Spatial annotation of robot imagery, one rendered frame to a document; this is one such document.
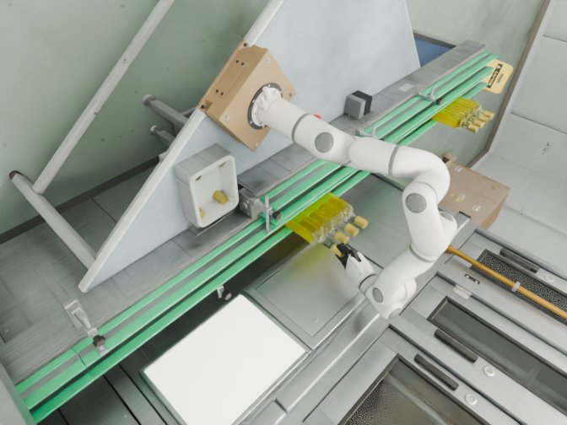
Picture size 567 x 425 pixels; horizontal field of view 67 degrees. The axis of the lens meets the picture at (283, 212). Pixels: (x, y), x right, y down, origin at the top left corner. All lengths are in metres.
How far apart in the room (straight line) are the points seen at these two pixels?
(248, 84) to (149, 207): 0.48
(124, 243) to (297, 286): 0.61
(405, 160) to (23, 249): 1.51
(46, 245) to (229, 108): 1.04
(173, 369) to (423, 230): 0.86
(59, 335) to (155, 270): 0.32
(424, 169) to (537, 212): 6.03
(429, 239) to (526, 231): 5.69
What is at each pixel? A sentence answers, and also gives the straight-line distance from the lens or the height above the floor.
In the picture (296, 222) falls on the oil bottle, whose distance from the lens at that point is 1.56.
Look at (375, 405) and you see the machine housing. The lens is 1.44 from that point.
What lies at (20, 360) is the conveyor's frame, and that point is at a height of 0.84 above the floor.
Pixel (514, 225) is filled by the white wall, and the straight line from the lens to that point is 6.78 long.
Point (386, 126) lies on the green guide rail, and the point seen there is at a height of 0.94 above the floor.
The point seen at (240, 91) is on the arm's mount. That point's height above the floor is 0.86.
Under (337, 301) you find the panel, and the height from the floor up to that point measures 1.26.
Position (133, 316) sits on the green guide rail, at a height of 0.92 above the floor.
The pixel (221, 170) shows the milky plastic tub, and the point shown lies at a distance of 1.46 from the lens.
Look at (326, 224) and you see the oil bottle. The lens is 1.57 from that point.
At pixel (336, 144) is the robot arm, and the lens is 1.19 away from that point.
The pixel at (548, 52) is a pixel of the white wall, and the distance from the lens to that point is 7.27.
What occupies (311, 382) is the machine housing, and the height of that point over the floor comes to 1.38.
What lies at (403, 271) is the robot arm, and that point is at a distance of 1.24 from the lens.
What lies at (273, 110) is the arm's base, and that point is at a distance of 1.30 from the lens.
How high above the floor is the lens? 1.72
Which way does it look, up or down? 30 degrees down
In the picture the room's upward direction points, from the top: 124 degrees clockwise
